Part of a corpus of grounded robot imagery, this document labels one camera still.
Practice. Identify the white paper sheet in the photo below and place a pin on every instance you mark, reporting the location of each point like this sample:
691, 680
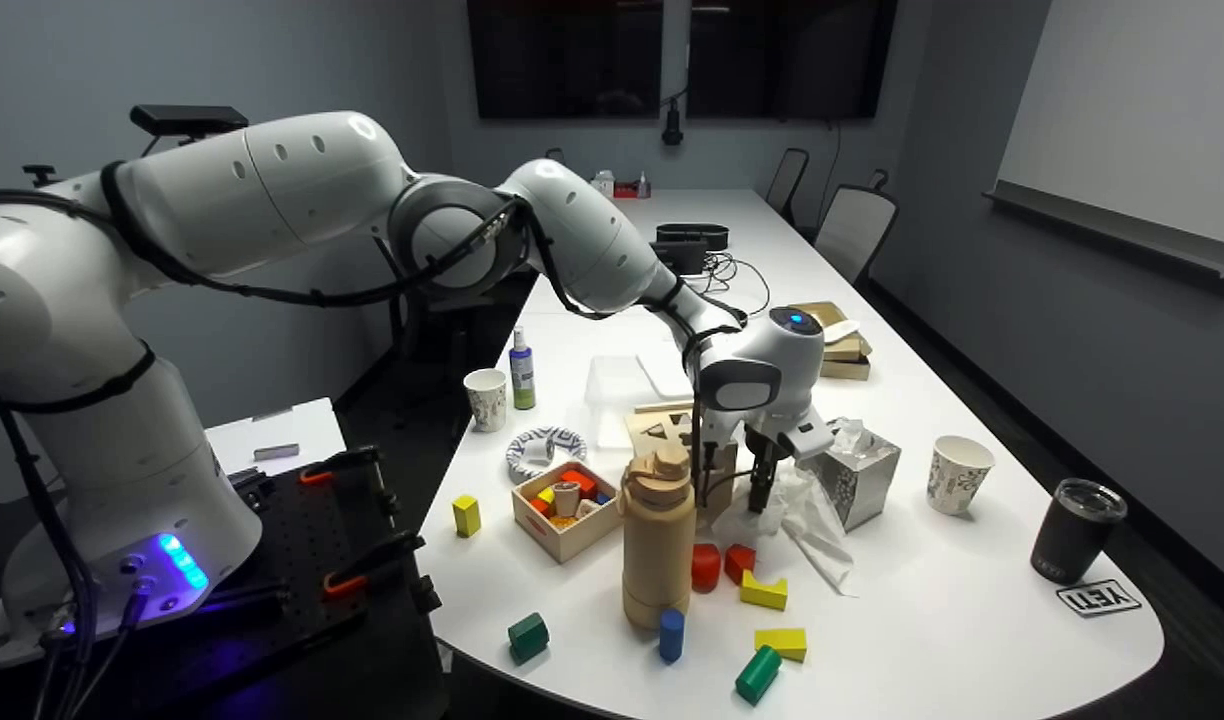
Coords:
292, 420

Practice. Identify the brown cardboard box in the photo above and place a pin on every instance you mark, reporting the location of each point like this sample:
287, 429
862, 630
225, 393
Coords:
846, 350

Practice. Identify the wooden tray with blocks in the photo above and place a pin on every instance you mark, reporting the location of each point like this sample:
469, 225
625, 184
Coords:
575, 535

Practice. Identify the red wooden block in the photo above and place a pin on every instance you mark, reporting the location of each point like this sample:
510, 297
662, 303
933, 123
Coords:
742, 560

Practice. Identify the long green wooden block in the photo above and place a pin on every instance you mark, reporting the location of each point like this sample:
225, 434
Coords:
758, 678

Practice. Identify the small white container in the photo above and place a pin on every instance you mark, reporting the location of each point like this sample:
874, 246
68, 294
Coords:
603, 181

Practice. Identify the wall whiteboard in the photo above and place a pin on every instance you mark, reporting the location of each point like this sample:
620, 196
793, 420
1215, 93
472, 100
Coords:
1132, 123

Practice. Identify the patterned paper cup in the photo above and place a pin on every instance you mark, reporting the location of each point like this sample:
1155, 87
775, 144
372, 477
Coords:
961, 477

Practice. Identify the small pale wooden cylinder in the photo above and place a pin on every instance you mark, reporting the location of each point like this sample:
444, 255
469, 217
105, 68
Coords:
565, 500

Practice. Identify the black equipment case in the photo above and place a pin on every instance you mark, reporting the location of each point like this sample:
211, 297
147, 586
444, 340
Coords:
319, 535

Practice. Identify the black camera on stand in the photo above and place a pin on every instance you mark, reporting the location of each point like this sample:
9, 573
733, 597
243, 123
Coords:
185, 117

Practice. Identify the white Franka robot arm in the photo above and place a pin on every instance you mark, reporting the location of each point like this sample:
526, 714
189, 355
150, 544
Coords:
266, 184

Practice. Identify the small grey object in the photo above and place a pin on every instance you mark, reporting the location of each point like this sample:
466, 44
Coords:
278, 450

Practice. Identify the small white cup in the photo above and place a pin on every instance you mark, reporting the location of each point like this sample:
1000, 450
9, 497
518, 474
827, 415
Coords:
538, 450

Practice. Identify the tan water bottle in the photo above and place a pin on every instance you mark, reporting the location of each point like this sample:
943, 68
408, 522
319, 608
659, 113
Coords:
659, 544

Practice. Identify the white paper cup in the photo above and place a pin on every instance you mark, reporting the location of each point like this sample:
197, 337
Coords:
485, 400

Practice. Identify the grey tissue box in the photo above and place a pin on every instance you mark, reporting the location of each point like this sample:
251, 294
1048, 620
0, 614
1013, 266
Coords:
855, 477

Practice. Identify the black wall monitor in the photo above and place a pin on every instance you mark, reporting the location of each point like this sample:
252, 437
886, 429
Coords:
793, 52
575, 52

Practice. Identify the black tumbler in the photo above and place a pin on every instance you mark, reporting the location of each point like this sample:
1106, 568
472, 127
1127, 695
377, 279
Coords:
1079, 535

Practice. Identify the patterned paper plate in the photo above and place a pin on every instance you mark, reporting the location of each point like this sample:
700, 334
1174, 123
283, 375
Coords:
522, 460

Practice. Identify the red wooden cylinder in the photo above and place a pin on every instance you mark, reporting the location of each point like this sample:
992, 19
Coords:
704, 568

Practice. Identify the grey conference chair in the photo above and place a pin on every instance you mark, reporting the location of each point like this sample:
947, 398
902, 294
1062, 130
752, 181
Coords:
786, 179
855, 230

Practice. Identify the small red object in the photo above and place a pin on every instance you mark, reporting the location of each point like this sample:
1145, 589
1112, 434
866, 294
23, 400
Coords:
632, 190

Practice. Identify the yellow flat wooden block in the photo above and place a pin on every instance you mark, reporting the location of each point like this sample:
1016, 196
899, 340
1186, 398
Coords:
780, 647

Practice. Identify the yellow notched wooden block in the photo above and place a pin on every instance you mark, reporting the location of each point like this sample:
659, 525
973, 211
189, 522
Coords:
764, 593

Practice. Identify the blue wooden block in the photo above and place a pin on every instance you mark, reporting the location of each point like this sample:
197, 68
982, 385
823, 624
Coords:
668, 636

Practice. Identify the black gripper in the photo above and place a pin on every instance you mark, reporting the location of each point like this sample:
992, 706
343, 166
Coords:
758, 434

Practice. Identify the white label sticker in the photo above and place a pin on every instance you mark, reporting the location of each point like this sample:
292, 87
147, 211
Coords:
1097, 602

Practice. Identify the clear plastic container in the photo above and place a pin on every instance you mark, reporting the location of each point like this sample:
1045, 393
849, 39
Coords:
613, 393

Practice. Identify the black chair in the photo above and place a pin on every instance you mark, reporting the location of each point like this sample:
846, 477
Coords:
457, 320

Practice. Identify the black rectangular device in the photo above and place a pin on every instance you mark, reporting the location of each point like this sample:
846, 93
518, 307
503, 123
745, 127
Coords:
694, 241

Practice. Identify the small black hanging device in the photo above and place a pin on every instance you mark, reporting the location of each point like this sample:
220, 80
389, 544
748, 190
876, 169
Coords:
672, 123

